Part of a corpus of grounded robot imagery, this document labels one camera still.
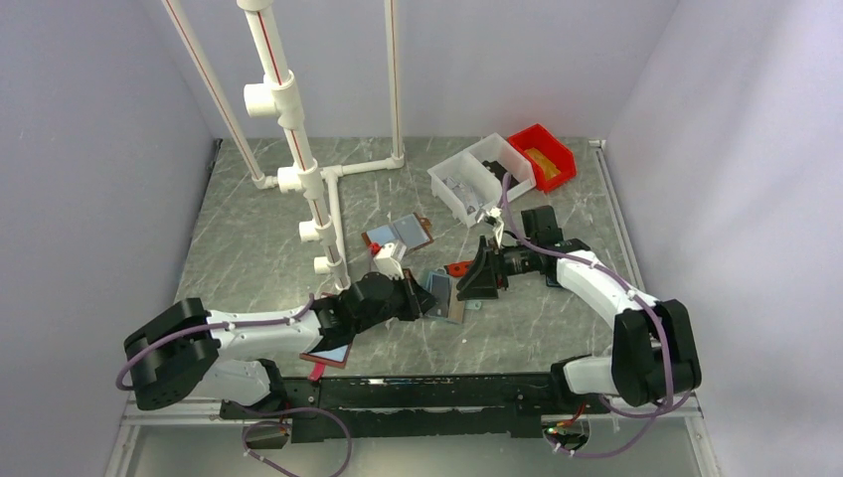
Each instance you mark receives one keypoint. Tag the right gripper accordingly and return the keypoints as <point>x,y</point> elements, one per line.
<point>481,281</point>

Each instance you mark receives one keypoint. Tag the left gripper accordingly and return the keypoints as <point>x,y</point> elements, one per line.
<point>418,299</point>

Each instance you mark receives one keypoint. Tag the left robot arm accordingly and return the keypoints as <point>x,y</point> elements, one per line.
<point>189,350</point>

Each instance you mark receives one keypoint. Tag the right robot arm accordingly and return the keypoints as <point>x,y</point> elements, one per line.
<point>653,354</point>

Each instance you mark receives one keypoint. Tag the brown card holder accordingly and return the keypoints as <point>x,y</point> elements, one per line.
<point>412,231</point>

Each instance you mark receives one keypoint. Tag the navy blue card holder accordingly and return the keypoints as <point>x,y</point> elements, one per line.
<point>552,282</point>

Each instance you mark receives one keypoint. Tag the red card holder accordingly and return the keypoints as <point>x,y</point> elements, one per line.
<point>329,352</point>

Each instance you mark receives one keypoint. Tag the grey parts in bin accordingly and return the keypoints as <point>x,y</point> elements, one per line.
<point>465,194</point>

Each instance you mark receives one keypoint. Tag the black part in bin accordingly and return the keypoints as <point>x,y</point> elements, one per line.
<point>499,172</point>

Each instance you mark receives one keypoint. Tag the white divided bin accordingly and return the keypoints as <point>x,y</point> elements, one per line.
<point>466,165</point>

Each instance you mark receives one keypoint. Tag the yellow item in red bin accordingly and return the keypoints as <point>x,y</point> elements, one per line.
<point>548,168</point>

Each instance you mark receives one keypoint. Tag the red plastic bin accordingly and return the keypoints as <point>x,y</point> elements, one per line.
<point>538,136</point>

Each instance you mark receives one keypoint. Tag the red handled adjustable wrench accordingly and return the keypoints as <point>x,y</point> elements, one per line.
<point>458,269</point>

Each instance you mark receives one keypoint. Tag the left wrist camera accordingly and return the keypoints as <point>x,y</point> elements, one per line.
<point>387,258</point>

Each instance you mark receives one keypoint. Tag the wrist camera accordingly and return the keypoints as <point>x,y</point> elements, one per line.
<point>387,258</point>
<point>494,218</point>

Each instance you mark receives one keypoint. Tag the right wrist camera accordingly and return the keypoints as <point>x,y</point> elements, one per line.
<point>494,218</point>

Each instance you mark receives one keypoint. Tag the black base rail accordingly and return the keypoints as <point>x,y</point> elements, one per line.
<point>517,404</point>

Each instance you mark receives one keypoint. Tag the white pvc pipe frame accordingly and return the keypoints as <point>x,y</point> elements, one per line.
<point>277,96</point>

